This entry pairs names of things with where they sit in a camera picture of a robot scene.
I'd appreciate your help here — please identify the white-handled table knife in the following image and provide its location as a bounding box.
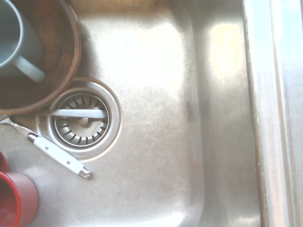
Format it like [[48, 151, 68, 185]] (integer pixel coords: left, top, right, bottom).
[[0, 117, 93, 180]]

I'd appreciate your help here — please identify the stainless steel double sink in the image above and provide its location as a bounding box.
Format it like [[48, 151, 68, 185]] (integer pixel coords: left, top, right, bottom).
[[0, 0, 303, 227]]

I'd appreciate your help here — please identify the round metal drain strainer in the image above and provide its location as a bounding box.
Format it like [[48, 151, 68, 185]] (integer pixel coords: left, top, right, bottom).
[[35, 77, 124, 162]]

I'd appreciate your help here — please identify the grey metal utensil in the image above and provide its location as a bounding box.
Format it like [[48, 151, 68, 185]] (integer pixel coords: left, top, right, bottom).
[[35, 108, 108, 119]]

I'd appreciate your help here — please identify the brown wooden bowl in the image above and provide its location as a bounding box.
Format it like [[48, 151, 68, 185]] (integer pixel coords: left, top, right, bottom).
[[0, 0, 82, 116]]

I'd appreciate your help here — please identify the red plastic cup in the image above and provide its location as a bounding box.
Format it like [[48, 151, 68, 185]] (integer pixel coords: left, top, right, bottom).
[[0, 151, 39, 227]]

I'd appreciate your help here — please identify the grey ceramic mug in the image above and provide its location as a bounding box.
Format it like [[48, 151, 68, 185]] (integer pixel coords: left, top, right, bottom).
[[0, 0, 46, 83]]

